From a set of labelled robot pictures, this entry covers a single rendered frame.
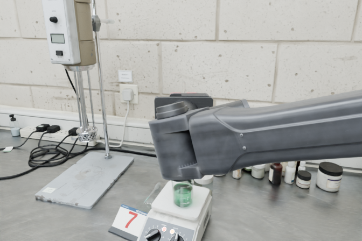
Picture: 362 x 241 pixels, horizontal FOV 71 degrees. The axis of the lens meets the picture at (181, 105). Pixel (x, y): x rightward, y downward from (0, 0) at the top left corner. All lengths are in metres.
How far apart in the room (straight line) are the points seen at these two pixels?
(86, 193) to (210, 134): 0.67
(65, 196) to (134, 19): 0.68
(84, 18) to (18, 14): 0.64
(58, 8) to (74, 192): 0.54
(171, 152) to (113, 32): 0.90
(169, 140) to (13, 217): 0.68
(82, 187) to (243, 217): 0.50
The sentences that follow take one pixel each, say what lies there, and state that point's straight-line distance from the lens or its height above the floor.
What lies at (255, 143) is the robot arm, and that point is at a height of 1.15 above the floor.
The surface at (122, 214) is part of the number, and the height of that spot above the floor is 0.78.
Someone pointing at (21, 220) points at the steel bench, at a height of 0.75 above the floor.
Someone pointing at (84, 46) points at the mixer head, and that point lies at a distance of 0.80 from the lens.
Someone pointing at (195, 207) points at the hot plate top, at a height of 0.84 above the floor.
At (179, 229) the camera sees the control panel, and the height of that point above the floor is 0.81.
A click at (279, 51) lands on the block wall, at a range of 0.99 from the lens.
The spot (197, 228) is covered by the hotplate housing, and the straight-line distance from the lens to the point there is 0.64.
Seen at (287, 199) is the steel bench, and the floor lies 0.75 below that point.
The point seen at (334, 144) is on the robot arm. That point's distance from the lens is 0.23.
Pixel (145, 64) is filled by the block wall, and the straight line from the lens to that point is 1.07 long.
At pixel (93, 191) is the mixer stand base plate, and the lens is 0.88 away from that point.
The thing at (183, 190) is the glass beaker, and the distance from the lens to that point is 0.62.
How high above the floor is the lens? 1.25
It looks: 17 degrees down
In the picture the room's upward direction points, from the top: straight up
